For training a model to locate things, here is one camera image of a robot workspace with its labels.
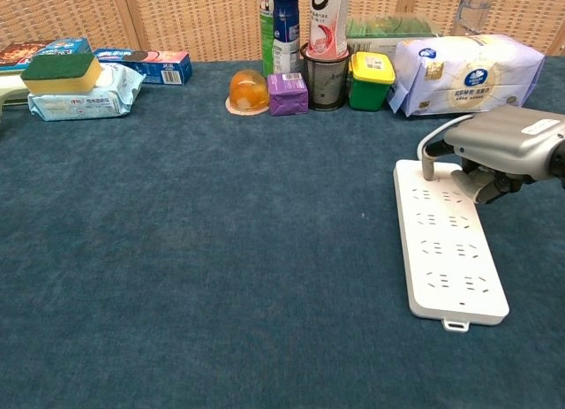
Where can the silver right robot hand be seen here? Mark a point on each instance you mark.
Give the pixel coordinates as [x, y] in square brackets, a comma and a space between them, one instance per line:
[503, 139]

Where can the white power strip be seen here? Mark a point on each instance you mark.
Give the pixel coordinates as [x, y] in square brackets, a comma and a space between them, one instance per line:
[446, 241]

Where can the white tissue pack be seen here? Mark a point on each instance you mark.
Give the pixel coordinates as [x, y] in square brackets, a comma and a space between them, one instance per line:
[468, 75]

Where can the clear plastic water bottle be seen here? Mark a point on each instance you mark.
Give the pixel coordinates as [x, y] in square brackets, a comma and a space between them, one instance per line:
[472, 7]

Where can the green box yellow lid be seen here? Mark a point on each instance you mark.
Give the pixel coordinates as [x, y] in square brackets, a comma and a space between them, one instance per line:
[370, 82]

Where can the green white flat box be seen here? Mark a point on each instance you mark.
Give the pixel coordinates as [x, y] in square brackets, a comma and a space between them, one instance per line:
[388, 31]

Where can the black mesh pen holder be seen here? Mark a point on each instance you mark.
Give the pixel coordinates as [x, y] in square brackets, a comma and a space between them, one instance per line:
[326, 82]

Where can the pink white drink bottle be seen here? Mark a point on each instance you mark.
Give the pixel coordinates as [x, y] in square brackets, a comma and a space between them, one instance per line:
[327, 24]

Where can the purple small carton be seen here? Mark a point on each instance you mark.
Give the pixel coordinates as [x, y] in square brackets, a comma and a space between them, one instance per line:
[288, 94]

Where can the dark blue capped bottle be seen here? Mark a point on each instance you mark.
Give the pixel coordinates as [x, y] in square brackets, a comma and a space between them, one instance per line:
[286, 33]

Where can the orange fruit jelly cup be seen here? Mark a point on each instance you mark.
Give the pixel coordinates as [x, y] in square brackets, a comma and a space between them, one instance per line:
[248, 92]

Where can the blue pink cookie box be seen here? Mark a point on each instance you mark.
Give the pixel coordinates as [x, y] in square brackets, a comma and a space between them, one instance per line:
[150, 64]

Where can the wet wipes pack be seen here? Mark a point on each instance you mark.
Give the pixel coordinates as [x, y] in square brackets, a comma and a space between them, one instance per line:
[84, 99]

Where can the yellow green sponge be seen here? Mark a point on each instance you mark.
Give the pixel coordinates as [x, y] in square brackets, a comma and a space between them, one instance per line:
[62, 74]

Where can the dark red snack box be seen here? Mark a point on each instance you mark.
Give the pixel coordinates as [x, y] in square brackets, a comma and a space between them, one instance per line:
[20, 51]

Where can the pale green appliance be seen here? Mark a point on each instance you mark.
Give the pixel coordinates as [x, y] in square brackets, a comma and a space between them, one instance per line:
[9, 97]

